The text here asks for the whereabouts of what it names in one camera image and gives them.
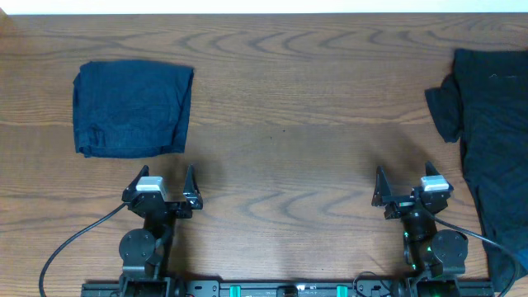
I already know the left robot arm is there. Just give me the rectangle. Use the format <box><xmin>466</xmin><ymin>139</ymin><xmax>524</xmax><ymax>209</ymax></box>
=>
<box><xmin>119</xmin><ymin>166</ymin><xmax>203</xmax><ymax>297</ymax></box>

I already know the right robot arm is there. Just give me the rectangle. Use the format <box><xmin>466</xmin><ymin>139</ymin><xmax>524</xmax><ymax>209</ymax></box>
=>
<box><xmin>371</xmin><ymin>162</ymin><xmax>469</xmax><ymax>297</ymax></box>

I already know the black camera cable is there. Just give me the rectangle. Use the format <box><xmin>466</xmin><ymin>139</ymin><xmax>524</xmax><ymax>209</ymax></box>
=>
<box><xmin>428</xmin><ymin>212</ymin><xmax>521</xmax><ymax>297</ymax></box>
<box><xmin>38</xmin><ymin>201</ymin><xmax>130</xmax><ymax>297</ymax></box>

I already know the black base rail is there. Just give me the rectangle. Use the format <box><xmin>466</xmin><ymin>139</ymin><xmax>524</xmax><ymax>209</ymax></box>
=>
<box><xmin>81</xmin><ymin>278</ymin><xmax>495</xmax><ymax>297</ymax></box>

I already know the dark clothes pile right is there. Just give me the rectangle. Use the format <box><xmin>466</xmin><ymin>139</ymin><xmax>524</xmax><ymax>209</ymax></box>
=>
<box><xmin>425</xmin><ymin>49</ymin><xmax>527</xmax><ymax>291</ymax></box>

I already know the folded navy blue garment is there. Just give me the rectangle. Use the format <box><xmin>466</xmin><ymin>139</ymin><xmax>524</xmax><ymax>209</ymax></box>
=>
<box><xmin>73</xmin><ymin>60</ymin><xmax>194</xmax><ymax>158</ymax></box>

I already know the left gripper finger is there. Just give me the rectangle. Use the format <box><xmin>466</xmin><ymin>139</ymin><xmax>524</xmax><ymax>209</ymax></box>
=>
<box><xmin>123</xmin><ymin>165</ymin><xmax>149</xmax><ymax>194</ymax></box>
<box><xmin>183</xmin><ymin>165</ymin><xmax>203</xmax><ymax>210</ymax></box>

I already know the left black camera cable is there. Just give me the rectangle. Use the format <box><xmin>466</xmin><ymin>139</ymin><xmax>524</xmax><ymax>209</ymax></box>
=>
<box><xmin>38</xmin><ymin>201</ymin><xmax>130</xmax><ymax>297</ymax></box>

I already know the right black camera cable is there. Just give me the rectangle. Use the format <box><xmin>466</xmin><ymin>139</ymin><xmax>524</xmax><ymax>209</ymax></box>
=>
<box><xmin>428</xmin><ymin>212</ymin><xmax>521</xmax><ymax>297</ymax></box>

